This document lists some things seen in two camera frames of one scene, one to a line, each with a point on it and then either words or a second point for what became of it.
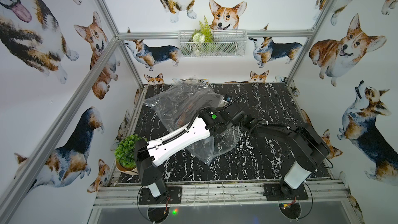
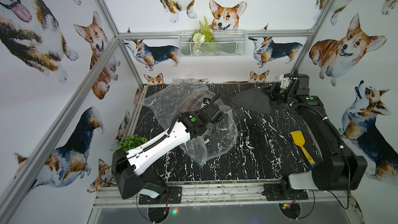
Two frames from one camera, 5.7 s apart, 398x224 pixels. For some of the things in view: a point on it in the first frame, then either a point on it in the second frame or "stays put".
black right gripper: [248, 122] -> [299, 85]
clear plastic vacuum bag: [180, 102] stays put
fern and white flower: [204, 35] stays put
